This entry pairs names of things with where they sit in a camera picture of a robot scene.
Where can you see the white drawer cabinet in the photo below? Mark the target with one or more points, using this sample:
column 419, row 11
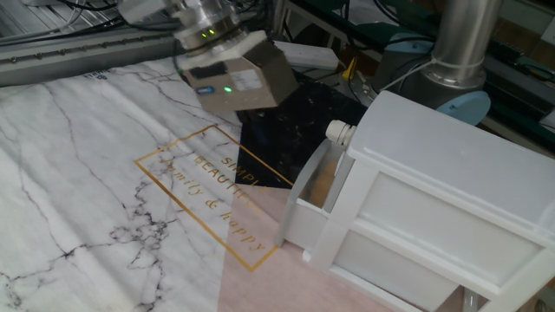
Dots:
column 446, row 182

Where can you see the white drawer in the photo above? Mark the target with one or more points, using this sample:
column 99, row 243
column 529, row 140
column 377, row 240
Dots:
column 303, row 221

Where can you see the silver UR5 robot arm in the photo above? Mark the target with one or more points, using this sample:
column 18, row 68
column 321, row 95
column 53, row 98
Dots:
column 459, row 52

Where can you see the white power strip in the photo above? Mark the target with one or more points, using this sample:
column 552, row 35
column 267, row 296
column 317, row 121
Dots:
column 310, row 55

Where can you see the silver Schunk gripper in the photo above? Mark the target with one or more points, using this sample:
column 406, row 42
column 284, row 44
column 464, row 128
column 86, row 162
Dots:
column 243, row 89

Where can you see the light wooden cube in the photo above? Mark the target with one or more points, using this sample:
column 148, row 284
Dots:
column 325, row 186

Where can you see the white round knob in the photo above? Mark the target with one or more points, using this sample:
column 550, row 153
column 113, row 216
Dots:
column 341, row 132

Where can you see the marble pink black cloth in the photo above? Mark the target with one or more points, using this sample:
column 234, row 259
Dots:
column 86, row 195

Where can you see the yellow plastic clip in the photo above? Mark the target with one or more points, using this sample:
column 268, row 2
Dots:
column 349, row 69

